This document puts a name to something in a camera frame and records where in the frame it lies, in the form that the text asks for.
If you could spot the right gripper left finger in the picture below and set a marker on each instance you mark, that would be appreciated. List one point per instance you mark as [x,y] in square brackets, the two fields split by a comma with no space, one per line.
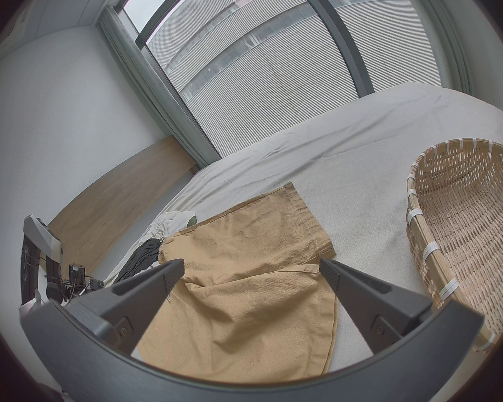
[142,295]

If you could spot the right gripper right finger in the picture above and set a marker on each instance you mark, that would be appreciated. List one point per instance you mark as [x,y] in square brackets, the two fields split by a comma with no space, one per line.
[369,304]

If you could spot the tan shorts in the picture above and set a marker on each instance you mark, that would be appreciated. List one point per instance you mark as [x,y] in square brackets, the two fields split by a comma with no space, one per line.
[243,287]

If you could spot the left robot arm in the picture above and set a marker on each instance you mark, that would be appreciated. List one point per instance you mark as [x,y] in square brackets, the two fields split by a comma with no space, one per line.
[42,237]

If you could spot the black garment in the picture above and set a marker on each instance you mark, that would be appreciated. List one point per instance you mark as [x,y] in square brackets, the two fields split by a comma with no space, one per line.
[140,258]

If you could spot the white garment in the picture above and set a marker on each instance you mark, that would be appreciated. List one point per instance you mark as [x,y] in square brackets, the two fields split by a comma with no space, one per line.
[167,224]

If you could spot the green garment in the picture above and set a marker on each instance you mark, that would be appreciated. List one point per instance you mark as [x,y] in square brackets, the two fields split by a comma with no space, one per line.
[191,221]

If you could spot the round woven basket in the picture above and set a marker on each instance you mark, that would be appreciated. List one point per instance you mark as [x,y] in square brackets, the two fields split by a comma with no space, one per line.
[465,224]

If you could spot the bed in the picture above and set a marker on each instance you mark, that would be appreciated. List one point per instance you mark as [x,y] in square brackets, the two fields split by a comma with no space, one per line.
[360,149]

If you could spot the grey-green curtain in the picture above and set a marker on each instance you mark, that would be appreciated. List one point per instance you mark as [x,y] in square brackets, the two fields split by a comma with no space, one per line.
[448,36]
[159,99]

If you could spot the window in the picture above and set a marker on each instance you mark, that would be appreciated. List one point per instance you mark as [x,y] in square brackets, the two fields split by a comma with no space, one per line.
[331,36]

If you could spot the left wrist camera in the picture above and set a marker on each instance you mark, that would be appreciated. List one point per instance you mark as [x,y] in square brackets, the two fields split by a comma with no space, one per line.
[97,285]

